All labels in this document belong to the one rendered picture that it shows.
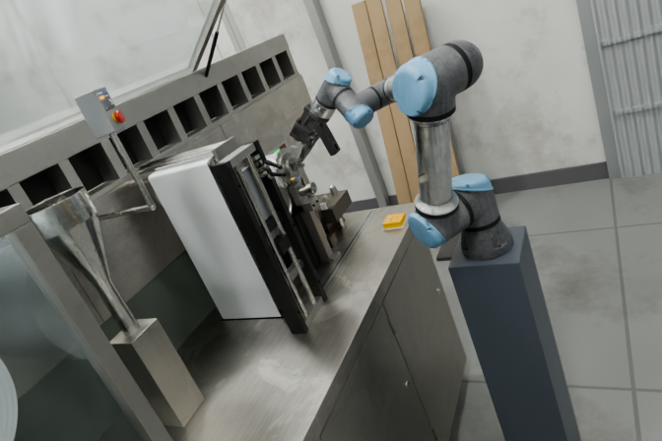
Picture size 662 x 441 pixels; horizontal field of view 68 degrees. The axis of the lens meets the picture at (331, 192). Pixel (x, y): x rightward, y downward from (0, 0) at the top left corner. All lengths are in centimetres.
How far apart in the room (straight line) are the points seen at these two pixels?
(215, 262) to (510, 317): 90
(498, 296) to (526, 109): 232
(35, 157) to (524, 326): 142
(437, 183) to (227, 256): 67
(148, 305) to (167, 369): 35
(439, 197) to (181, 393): 81
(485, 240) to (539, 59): 226
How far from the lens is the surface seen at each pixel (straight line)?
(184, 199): 151
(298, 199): 166
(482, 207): 142
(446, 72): 112
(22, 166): 148
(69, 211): 117
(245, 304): 162
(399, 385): 169
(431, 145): 119
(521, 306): 153
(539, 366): 168
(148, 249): 165
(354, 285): 156
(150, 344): 130
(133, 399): 92
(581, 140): 375
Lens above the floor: 169
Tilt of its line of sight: 19 degrees down
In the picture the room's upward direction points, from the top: 22 degrees counter-clockwise
